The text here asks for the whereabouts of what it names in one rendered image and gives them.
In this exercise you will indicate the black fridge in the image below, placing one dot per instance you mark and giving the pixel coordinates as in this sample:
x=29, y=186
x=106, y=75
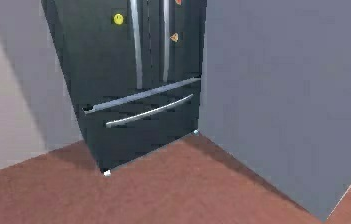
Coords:
x=109, y=66

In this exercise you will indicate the yellow round smiley magnet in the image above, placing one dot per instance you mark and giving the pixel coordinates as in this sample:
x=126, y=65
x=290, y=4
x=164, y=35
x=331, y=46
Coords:
x=118, y=19

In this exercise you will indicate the red magnet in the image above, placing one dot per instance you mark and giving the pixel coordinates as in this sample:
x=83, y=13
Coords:
x=178, y=1

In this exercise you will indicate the orange triangle magnet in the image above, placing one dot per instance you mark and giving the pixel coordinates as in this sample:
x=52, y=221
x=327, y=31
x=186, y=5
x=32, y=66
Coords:
x=174, y=37

